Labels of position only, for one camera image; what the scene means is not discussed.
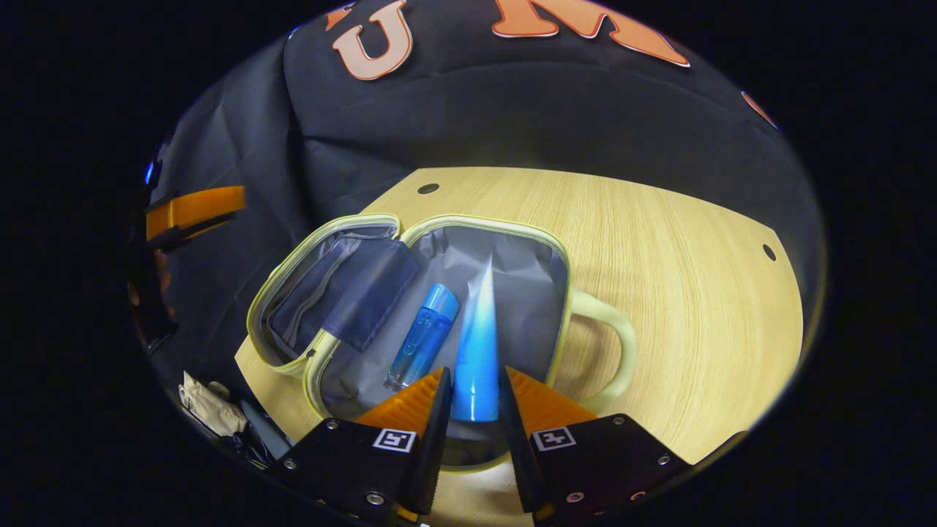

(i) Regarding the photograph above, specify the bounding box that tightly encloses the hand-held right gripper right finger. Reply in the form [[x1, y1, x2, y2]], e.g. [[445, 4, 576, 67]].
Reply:
[[499, 365, 693, 519]]

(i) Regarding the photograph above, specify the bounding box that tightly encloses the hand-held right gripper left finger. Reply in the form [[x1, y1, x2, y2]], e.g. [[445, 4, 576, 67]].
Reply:
[[277, 366, 453, 525]]

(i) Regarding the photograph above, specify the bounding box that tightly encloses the blue skin care tube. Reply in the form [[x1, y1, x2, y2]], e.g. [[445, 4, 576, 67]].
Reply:
[[449, 255, 501, 424]]

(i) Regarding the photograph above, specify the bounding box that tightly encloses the blue skin care bottle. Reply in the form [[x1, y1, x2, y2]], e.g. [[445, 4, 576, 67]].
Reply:
[[384, 283, 461, 393]]

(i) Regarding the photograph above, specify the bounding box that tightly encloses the crumpled beige cloth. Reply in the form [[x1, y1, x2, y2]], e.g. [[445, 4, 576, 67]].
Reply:
[[179, 370, 250, 438]]

